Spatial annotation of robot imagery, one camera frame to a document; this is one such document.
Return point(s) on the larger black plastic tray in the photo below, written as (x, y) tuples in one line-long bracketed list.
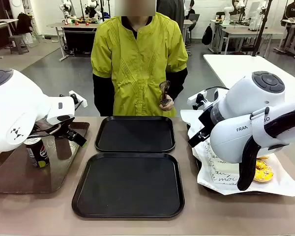
[(127, 184)]

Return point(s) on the person in dark coat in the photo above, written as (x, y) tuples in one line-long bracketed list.
[(170, 12)]

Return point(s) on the white background desk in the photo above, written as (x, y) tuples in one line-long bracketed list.
[(2, 23)]

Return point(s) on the black tray under paper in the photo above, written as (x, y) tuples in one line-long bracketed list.
[(198, 165)]

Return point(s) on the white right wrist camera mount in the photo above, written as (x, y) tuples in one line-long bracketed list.
[(195, 98)]

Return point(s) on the person's right forearm black sleeve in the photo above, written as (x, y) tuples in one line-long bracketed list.
[(103, 96)]

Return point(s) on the white script-printed paper box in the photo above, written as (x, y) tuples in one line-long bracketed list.
[(226, 173)]

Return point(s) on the black Pepsi can green base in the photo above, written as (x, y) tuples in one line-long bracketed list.
[(38, 153)]

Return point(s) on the white side table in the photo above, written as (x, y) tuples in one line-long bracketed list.
[(223, 66)]

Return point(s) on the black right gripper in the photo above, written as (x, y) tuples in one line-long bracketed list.
[(206, 121)]

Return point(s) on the person in Celine sweatshirt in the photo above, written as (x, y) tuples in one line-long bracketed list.
[(293, 12)]

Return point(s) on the person in green blouse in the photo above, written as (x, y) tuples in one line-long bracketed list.
[(137, 61)]

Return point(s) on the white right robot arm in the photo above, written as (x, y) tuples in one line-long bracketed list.
[(248, 115)]

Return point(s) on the white wrapping paper sheet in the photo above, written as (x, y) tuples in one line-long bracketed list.
[(282, 177)]

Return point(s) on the person's left forearm black sleeve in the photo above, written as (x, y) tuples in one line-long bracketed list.
[(177, 83)]

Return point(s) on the grey stool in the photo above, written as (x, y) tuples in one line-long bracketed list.
[(19, 41)]

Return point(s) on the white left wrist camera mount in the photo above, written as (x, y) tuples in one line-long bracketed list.
[(81, 100)]

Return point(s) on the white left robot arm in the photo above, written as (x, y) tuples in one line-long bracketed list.
[(12, 105)]

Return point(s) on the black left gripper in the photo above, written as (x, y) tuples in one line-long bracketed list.
[(64, 130)]

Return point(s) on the brown plastic tray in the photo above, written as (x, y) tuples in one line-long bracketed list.
[(19, 177)]

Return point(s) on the black hanging bag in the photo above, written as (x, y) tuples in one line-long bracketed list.
[(207, 35)]

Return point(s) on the wooden top background table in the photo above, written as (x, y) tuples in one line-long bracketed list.
[(71, 25)]

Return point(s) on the black backpack on chair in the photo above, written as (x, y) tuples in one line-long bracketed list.
[(23, 23)]

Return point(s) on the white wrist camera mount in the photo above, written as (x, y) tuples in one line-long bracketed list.
[(195, 98), (81, 100)]

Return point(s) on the person's left hand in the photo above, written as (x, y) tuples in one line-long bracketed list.
[(168, 105)]

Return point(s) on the smaller black plastic tray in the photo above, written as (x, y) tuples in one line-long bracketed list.
[(135, 134)]

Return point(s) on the metal serving tongs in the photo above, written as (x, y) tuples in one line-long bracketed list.
[(164, 86)]

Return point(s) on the black cabinet under table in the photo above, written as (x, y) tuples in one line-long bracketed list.
[(79, 39)]

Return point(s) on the black tripod pole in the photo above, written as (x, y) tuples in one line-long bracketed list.
[(261, 27)]

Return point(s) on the grey background workbench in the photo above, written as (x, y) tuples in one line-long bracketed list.
[(250, 32)]

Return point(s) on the yellow sprinkled donut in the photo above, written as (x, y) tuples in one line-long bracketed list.
[(263, 172)]

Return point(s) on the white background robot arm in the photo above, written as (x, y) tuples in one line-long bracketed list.
[(65, 7), (91, 7), (228, 13)]

